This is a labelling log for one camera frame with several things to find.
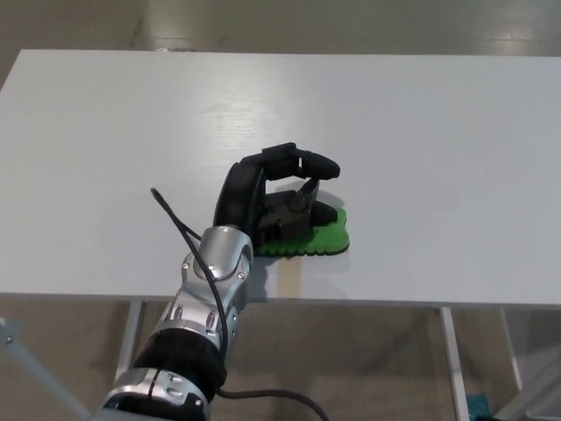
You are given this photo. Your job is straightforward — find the white table leg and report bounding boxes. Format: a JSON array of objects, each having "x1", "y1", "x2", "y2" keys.
[
  {"x1": 439, "y1": 306, "x2": 466, "y2": 421},
  {"x1": 113, "y1": 300, "x2": 146, "y2": 388},
  {"x1": 499, "y1": 308, "x2": 525, "y2": 392}
]

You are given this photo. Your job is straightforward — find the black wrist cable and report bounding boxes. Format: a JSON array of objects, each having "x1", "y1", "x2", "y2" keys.
[{"x1": 150, "y1": 187, "x2": 330, "y2": 421}]

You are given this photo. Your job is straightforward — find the long beige tape strip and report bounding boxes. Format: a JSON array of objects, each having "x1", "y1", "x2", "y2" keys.
[{"x1": 277, "y1": 255, "x2": 304, "y2": 302}]

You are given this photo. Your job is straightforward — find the teal object on floor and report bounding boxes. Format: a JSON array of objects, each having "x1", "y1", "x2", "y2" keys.
[{"x1": 465, "y1": 392, "x2": 490, "y2": 421}]

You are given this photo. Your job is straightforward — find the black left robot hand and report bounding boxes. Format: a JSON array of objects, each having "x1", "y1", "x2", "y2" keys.
[{"x1": 212, "y1": 141, "x2": 342, "y2": 246}]

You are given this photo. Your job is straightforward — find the grey metal stand frame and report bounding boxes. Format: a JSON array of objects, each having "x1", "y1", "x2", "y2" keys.
[
  {"x1": 494, "y1": 346, "x2": 561, "y2": 421},
  {"x1": 0, "y1": 317, "x2": 89, "y2": 421}
]

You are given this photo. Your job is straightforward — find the green whiteboard eraser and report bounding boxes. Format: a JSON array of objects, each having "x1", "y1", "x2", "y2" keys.
[{"x1": 253, "y1": 203, "x2": 352, "y2": 258}]

